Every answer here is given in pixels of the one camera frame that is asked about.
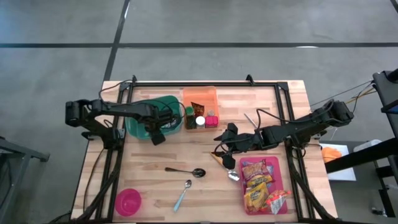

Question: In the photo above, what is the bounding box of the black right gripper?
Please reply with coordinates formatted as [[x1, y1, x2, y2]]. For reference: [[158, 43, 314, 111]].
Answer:
[[213, 122, 265, 170]]

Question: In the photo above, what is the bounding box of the wooden-handled spoon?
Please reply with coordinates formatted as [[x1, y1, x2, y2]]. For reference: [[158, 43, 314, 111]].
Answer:
[[210, 151, 241, 182]]

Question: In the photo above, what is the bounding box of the small green spice tin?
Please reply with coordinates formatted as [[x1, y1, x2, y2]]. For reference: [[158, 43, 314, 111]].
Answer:
[[185, 115, 197, 130]]

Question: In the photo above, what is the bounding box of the plain silver spoon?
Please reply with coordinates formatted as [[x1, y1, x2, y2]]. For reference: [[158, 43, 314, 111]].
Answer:
[[244, 113, 259, 129]]

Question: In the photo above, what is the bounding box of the orange yellow snack packet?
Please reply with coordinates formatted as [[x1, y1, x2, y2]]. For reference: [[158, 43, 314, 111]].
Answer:
[[241, 159, 274, 187]]

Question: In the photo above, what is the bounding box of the black metal spoon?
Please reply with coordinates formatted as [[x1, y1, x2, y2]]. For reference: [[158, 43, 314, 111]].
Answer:
[[164, 167, 206, 179]]

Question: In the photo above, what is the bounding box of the brown food pouch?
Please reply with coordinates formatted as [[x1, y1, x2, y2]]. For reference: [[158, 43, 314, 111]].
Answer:
[[190, 101, 205, 118]]

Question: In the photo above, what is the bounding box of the light blue-handled spoon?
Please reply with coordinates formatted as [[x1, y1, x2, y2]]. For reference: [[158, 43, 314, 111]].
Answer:
[[172, 179, 193, 213]]

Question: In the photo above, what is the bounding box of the green plastic bin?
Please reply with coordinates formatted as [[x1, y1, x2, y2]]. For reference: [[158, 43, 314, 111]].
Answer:
[[124, 95, 184, 141]]

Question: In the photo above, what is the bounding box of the orange translucent plastic bin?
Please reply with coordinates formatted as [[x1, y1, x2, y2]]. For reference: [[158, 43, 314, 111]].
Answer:
[[182, 86, 221, 133]]

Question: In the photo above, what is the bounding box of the pink plastic tray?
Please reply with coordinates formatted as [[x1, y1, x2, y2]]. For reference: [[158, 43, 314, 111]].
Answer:
[[239, 156, 289, 216]]

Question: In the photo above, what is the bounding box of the pink plastic bowl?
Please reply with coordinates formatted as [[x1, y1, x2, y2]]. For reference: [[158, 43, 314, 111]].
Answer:
[[114, 187, 142, 217]]

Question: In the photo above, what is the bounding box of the orange cloth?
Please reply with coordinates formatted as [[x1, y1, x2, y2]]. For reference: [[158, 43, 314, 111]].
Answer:
[[321, 146, 343, 164]]

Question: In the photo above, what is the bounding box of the white paper sheet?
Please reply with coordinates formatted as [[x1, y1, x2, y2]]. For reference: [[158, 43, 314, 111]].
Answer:
[[319, 142, 358, 182]]

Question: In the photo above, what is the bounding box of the white plastic container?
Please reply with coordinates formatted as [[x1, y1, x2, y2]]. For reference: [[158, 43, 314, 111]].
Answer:
[[353, 139, 382, 153]]

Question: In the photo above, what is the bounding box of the grey side table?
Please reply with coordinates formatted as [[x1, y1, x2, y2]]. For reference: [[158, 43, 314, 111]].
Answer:
[[0, 134, 50, 224]]

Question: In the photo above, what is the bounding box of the black equipment stand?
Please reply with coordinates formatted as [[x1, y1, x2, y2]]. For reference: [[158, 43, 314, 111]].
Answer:
[[325, 68, 398, 218]]

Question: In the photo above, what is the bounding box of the black aluminium table frame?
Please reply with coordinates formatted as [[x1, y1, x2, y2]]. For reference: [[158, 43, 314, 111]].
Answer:
[[81, 73, 338, 223]]

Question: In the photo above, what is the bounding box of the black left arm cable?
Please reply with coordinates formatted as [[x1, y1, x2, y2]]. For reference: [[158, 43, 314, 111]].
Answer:
[[98, 79, 133, 100]]

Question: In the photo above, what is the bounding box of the bundle of thin cables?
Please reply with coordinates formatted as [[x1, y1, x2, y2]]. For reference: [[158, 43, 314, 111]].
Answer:
[[309, 79, 374, 124]]

